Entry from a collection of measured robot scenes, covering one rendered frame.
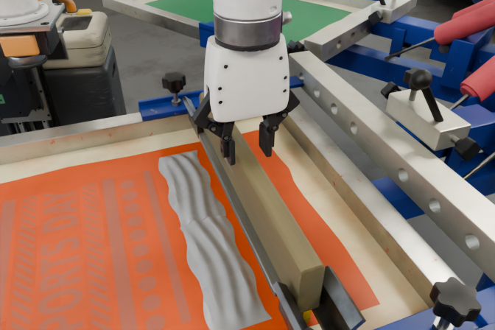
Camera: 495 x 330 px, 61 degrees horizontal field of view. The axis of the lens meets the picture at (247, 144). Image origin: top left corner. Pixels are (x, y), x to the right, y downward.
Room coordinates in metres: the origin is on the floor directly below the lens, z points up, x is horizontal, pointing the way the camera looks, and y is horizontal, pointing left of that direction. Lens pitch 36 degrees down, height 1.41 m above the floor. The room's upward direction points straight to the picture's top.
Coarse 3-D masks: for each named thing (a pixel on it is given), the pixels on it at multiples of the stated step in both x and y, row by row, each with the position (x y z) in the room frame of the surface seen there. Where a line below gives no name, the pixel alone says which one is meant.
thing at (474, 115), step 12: (456, 108) 0.63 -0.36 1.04; (468, 108) 0.63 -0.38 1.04; (480, 108) 0.63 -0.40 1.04; (468, 120) 0.59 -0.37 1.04; (480, 120) 0.59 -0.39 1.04; (492, 120) 0.59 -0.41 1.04; (408, 132) 0.56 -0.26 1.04; (480, 132) 0.58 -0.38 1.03; (492, 132) 0.59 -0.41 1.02; (480, 144) 0.58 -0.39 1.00; (444, 156) 0.56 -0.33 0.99
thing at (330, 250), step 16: (304, 208) 0.47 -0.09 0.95; (304, 224) 0.44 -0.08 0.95; (320, 224) 0.44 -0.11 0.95; (176, 240) 0.41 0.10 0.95; (240, 240) 0.41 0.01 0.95; (320, 240) 0.41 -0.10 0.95; (336, 240) 0.41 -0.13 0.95; (320, 256) 0.38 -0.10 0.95; (336, 256) 0.38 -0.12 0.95; (256, 272) 0.36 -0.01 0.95; (336, 272) 0.36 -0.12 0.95; (352, 272) 0.36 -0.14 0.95; (192, 288) 0.33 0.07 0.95; (352, 288) 0.33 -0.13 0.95; (368, 288) 0.33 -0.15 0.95; (192, 304) 0.31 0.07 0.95; (272, 304) 0.31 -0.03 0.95; (368, 304) 0.31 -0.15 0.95; (192, 320) 0.29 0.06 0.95; (272, 320) 0.29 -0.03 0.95
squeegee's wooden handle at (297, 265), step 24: (216, 144) 0.56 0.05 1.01; (240, 144) 0.50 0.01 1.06; (240, 168) 0.45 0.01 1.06; (240, 192) 0.45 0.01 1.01; (264, 192) 0.39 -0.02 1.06; (264, 216) 0.36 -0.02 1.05; (288, 216) 0.35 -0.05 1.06; (264, 240) 0.36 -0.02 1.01; (288, 240) 0.32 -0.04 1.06; (288, 264) 0.30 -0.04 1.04; (312, 264) 0.28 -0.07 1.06; (288, 288) 0.29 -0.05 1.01; (312, 288) 0.28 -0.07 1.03
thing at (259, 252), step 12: (204, 144) 0.59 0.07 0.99; (216, 156) 0.55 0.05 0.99; (216, 168) 0.52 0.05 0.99; (228, 180) 0.49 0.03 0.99; (228, 192) 0.47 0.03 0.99; (240, 204) 0.44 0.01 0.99; (240, 216) 0.42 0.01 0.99; (252, 228) 0.39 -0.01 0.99; (252, 240) 0.37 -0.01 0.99; (264, 252) 0.35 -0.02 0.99; (264, 264) 0.34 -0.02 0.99; (264, 276) 0.32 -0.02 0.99; (276, 276) 0.32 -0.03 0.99
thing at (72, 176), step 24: (192, 144) 0.64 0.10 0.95; (72, 168) 0.57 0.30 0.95; (96, 168) 0.57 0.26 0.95; (120, 168) 0.57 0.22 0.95; (144, 168) 0.57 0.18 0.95; (264, 168) 0.57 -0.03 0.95; (288, 168) 0.57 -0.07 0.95; (0, 192) 0.51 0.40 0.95; (24, 192) 0.51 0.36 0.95; (168, 192) 0.51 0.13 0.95; (216, 192) 0.51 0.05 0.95; (288, 192) 0.51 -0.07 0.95; (168, 216) 0.46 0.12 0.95
